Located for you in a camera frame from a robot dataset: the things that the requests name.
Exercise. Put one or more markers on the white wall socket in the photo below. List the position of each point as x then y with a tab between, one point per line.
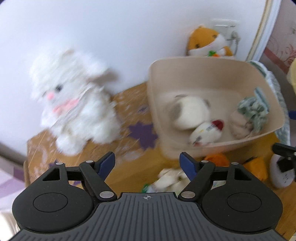
229	29

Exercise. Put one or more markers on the orange hamster plush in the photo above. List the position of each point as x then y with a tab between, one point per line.
207	42

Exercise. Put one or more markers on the cream sock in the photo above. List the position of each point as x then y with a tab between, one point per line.
169	180

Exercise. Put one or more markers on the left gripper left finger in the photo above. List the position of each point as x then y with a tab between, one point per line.
94	175

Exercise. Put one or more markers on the patterned brown purple mat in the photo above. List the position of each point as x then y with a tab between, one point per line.
129	133

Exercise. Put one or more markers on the white grey round plush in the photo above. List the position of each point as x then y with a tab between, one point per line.
188	112

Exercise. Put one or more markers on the beige plastic storage bin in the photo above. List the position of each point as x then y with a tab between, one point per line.
222	82

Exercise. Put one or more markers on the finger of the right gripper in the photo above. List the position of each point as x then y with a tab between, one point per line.
287	156

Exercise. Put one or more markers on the beige cloth bundle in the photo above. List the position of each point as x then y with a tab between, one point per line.
240	126

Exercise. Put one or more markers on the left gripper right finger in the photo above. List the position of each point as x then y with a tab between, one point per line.
199	174

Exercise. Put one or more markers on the white red small plush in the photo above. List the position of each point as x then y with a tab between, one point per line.
206	133

